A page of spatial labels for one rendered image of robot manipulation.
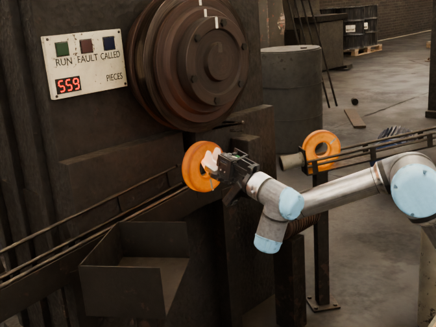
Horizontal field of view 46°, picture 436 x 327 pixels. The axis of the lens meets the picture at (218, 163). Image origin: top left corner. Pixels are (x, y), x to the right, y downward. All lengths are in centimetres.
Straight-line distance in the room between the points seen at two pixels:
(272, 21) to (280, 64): 163
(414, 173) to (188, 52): 74
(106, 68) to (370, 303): 150
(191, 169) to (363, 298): 121
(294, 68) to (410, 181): 320
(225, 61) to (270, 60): 276
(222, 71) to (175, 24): 21
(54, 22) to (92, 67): 17
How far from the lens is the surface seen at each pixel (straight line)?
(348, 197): 148
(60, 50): 159
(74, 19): 165
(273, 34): 601
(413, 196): 131
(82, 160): 162
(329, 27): 968
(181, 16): 166
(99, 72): 167
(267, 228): 140
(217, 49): 167
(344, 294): 248
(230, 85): 174
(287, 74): 442
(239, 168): 144
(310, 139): 208
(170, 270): 146
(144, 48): 160
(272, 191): 137
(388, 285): 258
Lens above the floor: 129
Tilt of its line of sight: 17 degrees down
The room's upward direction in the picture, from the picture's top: 4 degrees counter-clockwise
